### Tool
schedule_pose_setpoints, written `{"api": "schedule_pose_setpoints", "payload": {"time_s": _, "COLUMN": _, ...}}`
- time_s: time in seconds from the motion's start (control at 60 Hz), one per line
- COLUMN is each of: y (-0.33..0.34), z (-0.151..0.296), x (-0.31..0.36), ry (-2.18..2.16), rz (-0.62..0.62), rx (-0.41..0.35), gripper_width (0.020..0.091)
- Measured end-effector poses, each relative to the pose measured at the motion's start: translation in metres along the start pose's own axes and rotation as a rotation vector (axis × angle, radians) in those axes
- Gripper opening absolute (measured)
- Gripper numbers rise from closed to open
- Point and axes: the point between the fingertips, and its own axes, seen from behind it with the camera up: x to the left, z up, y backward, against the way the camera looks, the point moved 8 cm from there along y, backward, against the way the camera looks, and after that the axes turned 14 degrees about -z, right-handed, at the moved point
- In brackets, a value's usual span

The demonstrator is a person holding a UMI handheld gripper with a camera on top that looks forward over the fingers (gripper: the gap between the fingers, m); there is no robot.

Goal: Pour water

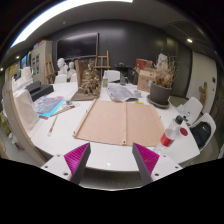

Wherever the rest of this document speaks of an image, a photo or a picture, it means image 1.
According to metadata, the brown wooden panel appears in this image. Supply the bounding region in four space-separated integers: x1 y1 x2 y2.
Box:
74 59 90 88

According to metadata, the wooden easel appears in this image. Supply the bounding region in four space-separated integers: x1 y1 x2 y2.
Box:
94 50 112 79

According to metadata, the long ceiling light strip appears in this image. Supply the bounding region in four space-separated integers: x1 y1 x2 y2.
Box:
9 0 134 49

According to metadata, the white plaster bust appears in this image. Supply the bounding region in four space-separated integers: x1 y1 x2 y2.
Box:
55 57 69 76
67 60 78 79

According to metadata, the grey plant saucer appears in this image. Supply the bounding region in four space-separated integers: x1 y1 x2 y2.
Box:
146 94 171 110

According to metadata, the pile of printed papers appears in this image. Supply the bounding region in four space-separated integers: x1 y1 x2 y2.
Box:
105 83 138 103

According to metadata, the black backpack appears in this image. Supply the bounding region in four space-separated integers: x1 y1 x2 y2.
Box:
189 120 212 149

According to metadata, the clear plastic bottle red label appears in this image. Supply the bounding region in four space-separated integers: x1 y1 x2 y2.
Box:
153 114 185 156

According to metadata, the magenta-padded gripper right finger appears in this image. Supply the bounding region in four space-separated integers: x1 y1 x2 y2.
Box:
132 142 184 186

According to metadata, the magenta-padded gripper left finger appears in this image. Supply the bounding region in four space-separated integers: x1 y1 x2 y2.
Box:
40 142 92 185

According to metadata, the white canvas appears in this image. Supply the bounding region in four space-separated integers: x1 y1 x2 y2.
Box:
13 88 40 131

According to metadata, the dried plant in grey pot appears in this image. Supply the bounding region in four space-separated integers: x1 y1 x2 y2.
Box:
148 56 178 106

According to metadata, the wooden figure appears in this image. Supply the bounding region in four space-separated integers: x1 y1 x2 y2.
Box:
198 81 208 107

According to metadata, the small white green bottle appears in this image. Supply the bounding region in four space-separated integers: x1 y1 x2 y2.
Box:
102 70 109 89

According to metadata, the cardboard box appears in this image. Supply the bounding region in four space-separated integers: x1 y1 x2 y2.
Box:
136 68 157 93

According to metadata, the thin paintbrush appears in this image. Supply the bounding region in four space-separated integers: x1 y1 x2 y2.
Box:
46 114 59 137

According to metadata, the colourful picture book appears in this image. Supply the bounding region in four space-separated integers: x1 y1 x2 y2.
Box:
33 95 67 118

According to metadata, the beige wooden drawing board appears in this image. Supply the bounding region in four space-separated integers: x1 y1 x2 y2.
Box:
72 98 166 147

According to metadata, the black flat box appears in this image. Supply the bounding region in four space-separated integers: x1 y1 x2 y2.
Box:
25 80 55 102

